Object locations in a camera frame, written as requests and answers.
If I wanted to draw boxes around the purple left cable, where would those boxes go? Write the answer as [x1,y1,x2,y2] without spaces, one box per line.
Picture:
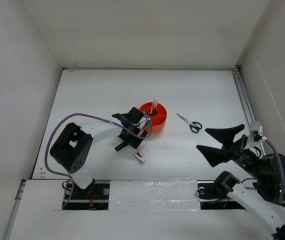
[44,112,153,210]

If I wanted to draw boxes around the orange round desk organizer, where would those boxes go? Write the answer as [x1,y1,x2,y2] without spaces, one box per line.
[142,103,168,134]

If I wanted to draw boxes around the pink highlighter marker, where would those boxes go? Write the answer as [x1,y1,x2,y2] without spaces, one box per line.
[114,141,129,152]

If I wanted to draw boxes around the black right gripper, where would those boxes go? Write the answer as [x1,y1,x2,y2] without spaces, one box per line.
[195,123,264,179]

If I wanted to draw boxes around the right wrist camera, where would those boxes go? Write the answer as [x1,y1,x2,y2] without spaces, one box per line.
[249,121,264,142]

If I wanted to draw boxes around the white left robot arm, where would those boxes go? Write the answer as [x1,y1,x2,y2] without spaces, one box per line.
[44,107,152,199]

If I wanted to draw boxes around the black handled scissors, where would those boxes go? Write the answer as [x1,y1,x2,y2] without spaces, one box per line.
[176,113,203,134]

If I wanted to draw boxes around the pink gel pen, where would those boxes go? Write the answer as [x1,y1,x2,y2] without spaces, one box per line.
[150,98,158,116]

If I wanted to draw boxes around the aluminium rail right side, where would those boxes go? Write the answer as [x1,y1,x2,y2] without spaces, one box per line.
[231,65,255,126]

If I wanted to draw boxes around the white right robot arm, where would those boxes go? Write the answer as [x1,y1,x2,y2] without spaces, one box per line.
[195,121,285,240]

